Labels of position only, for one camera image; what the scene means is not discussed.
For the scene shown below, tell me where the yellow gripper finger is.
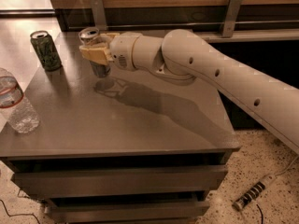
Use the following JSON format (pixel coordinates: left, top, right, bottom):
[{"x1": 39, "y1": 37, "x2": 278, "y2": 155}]
[
  {"x1": 79, "y1": 45, "x2": 112, "y2": 66},
  {"x1": 100, "y1": 33, "x2": 119, "y2": 43}
]

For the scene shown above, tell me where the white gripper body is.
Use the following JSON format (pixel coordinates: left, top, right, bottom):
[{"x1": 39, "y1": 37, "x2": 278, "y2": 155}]
[{"x1": 109, "y1": 32, "x2": 141, "y2": 71}]

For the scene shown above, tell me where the silver redbull can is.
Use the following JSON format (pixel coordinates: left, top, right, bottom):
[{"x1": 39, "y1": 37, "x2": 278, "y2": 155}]
[{"x1": 78, "y1": 27, "x2": 110, "y2": 78}]

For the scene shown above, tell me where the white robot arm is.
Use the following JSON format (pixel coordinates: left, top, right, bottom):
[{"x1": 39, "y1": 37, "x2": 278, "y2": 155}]
[{"x1": 78, "y1": 27, "x2": 299, "y2": 153}]

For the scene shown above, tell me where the green soda can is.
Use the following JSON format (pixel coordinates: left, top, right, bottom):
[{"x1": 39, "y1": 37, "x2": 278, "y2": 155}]
[{"x1": 30, "y1": 30, "x2": 62, "y2": 72}]

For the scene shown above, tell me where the clear plastic water bottle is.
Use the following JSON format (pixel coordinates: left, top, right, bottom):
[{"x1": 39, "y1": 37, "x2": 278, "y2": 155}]
[{"x1": 0, "y1": 68, "x2": 40, "y2": 133}]

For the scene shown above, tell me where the grey drawer cabinet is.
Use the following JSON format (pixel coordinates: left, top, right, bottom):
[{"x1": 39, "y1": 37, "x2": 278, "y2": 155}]
[{"x1": 0, "y1": 33, "x2": 238, "y2": 224}]

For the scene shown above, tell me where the upper grey drawer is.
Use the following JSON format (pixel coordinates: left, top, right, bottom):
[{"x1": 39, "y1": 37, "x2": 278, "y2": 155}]
[{"x1": 12, "y1": 165, "x2": 227, "y2": 199}]

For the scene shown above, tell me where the grey drawer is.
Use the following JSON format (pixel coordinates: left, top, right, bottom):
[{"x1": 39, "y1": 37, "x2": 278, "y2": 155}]
[
  {"x1": 12, "y1": 165, "x2": 227, "y2": 199},
  {"x1": 47, "y1": 202, "x2": 209, "y2": 223}
]

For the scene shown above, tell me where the lower grey drawer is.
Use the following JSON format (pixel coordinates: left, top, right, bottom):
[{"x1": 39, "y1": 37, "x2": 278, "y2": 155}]
[{"x1": 47, "y1": 202, "x2": 209, "y2": 223}]

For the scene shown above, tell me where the left metal bracket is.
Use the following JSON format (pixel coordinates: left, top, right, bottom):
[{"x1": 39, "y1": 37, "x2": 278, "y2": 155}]
[{"x1": 90, "y1": 0, "x2": 107, "y2": 31}]

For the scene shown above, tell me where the metal bracket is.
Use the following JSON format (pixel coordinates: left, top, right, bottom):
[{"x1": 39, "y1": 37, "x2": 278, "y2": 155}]
[
  {"x1": 221, "y1": 0, "x2": 243, "y2": 38},
  {"x1": 90, "y1": 0, "x2": 107, "y2": 31}
]

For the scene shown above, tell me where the right metal bracket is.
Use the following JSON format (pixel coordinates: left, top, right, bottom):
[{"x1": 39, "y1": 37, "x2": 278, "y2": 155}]
[{"x1": 221, "y1": 0, "x2": 243, "y2": 38}]

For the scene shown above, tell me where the horizontal metal rail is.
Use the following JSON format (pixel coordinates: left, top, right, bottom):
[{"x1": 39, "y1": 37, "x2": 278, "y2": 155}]
[{"x1": 67, "y1": 21, "x2": 299, "y2": 30}]

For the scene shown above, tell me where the black floor cable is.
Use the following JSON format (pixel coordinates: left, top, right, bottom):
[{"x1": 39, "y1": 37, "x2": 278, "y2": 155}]
[{"x1": 0, "y1": 189, "x2": 45, "y2": 224}]

